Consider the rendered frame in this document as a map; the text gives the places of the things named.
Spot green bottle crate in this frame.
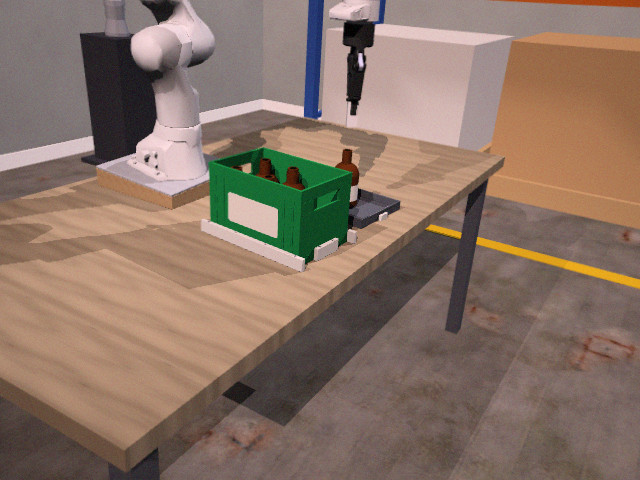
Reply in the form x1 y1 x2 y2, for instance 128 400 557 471
210 147 352 264

